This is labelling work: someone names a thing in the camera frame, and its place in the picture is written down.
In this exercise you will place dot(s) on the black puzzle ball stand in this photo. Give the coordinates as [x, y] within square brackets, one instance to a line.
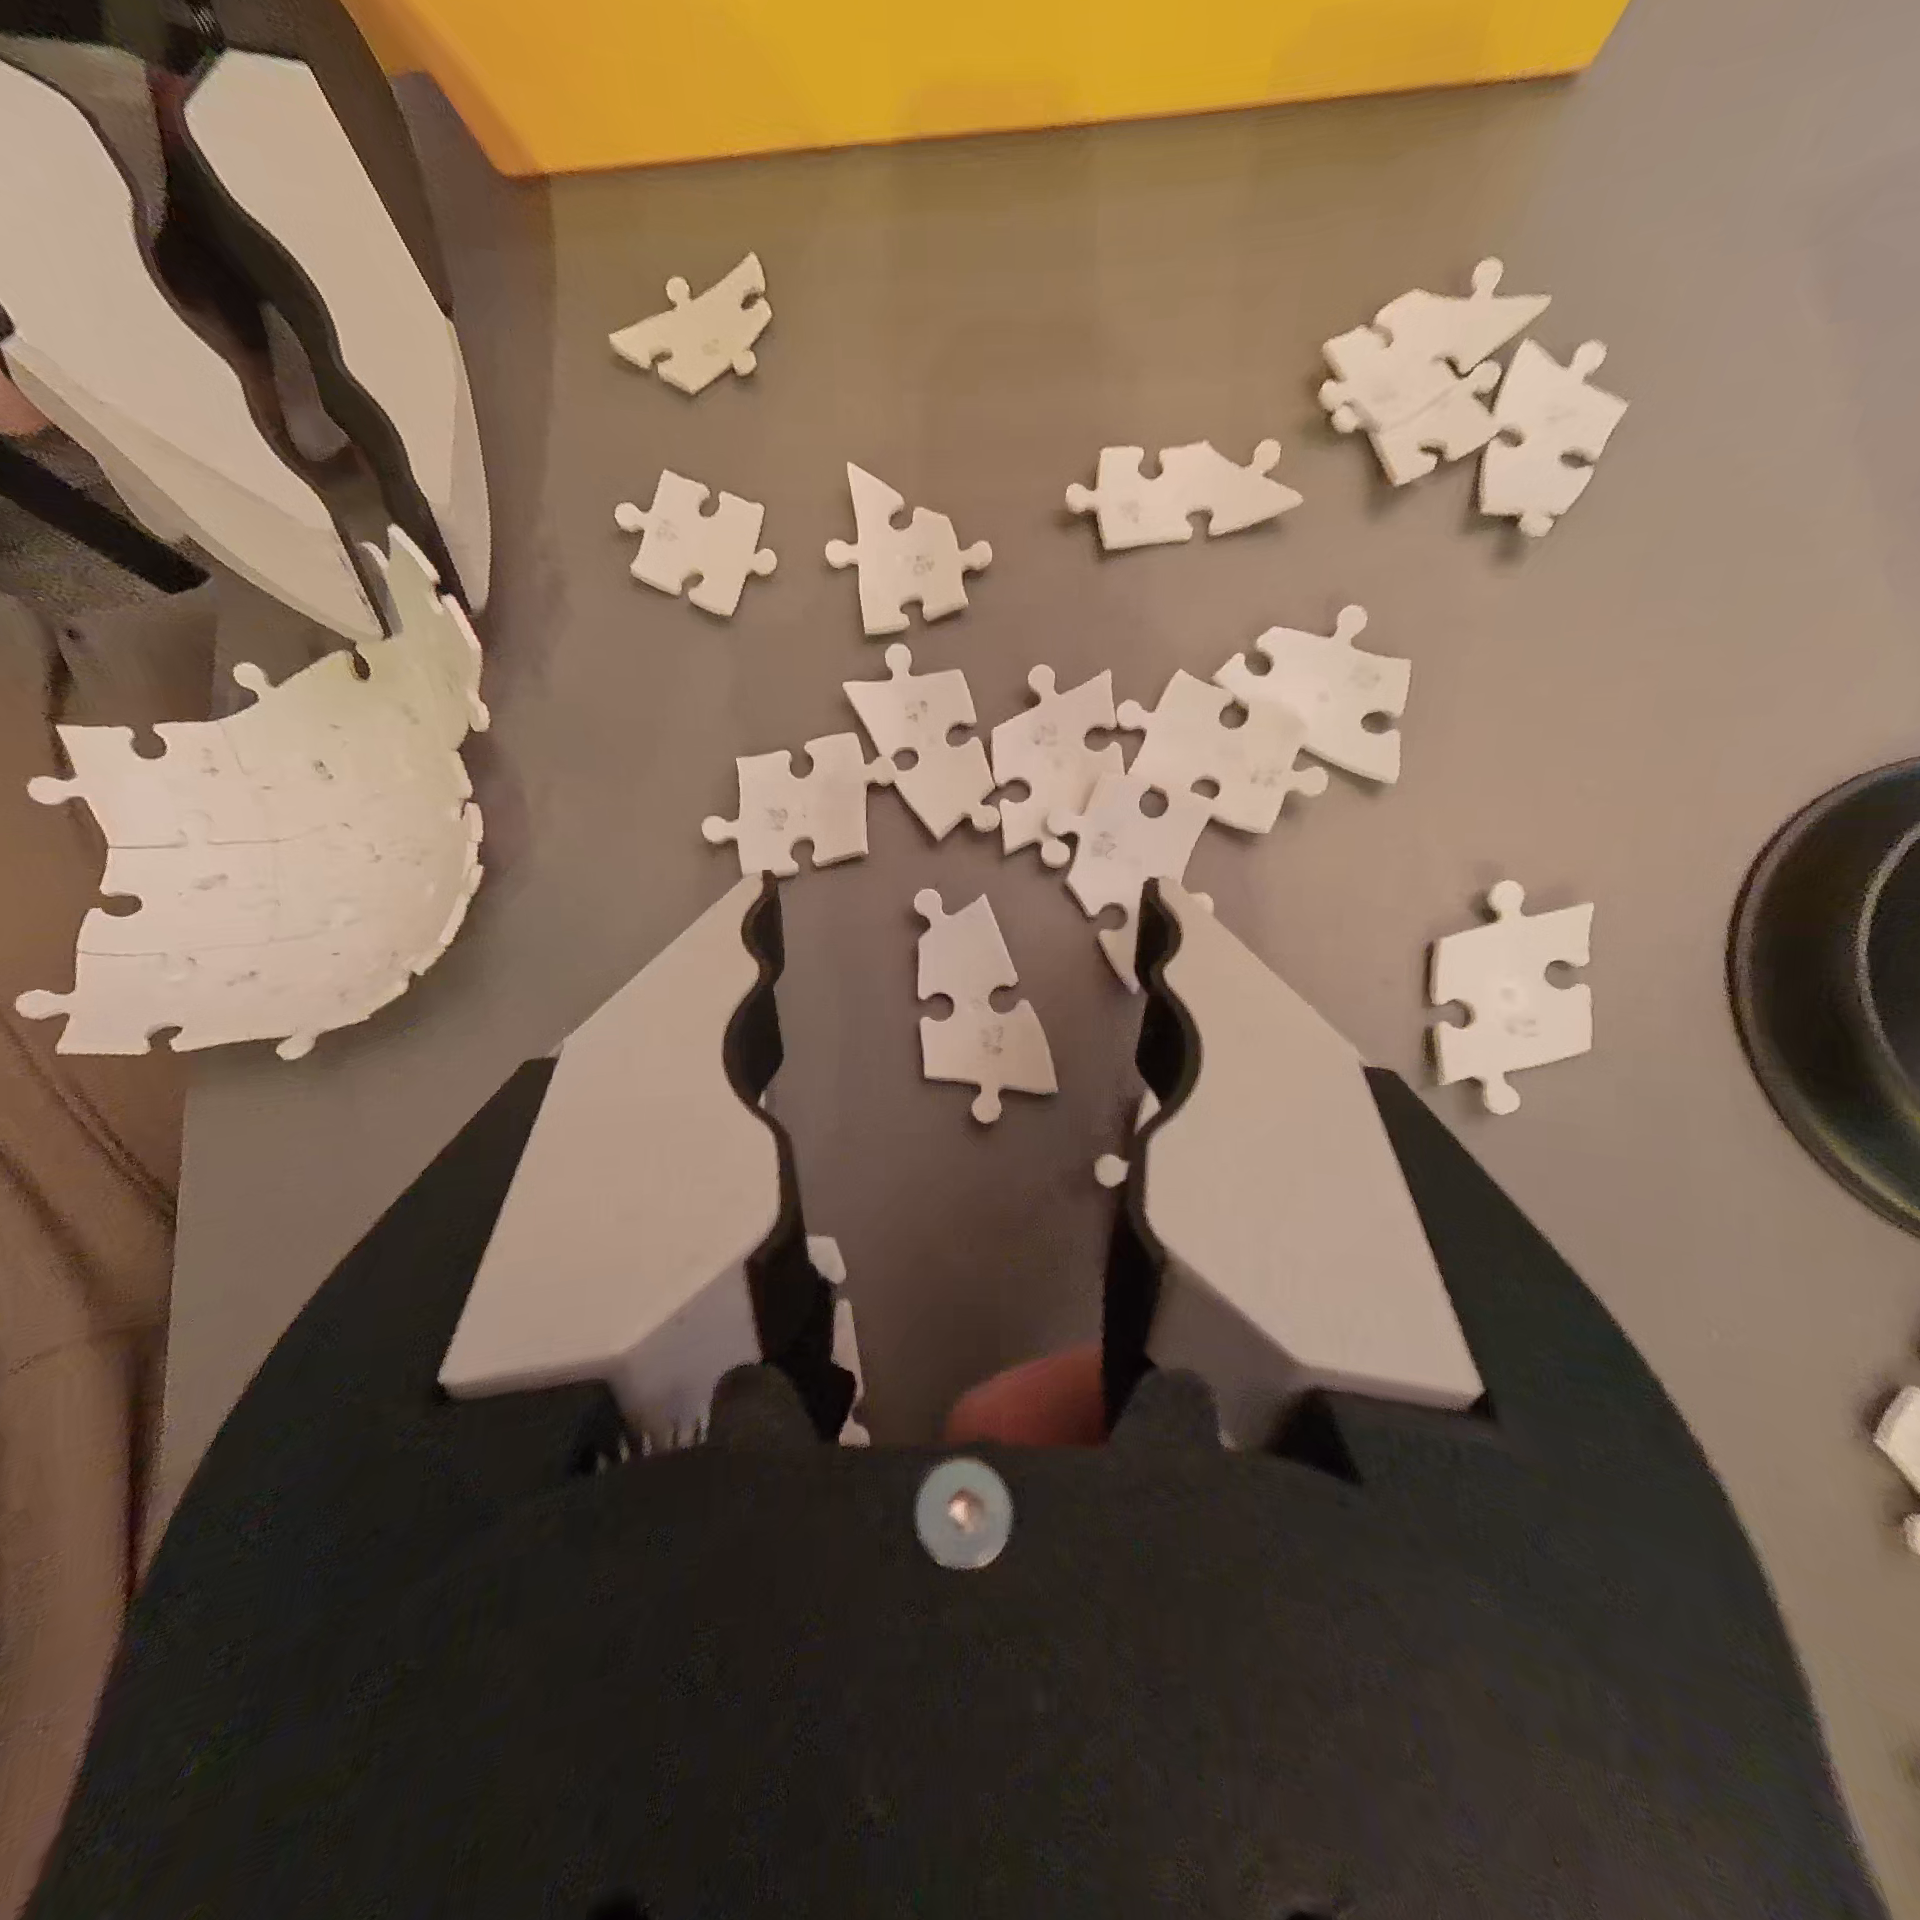
[1815, 960]

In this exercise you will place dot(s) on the yellow plastic bin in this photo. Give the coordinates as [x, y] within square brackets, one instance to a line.
[976, 76]

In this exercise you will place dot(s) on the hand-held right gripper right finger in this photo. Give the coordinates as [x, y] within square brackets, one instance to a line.
[1291, 1200]

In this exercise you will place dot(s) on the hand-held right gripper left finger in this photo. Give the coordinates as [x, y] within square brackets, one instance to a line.
[630, 1200]

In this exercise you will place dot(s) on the person's tan trousers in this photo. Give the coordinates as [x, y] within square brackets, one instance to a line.
[74, 1200]

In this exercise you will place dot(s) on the single white puzzle piece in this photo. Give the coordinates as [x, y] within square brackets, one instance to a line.
[976, 1020]

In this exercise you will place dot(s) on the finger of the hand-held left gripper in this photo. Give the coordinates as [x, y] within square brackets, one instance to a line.
[361, 271]
[92, 271]

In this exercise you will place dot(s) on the joined puzzle ball section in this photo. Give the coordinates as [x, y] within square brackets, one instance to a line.
[256, 839]

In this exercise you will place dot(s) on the white puzzle pieces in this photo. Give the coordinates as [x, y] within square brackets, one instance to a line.
[899, 563]

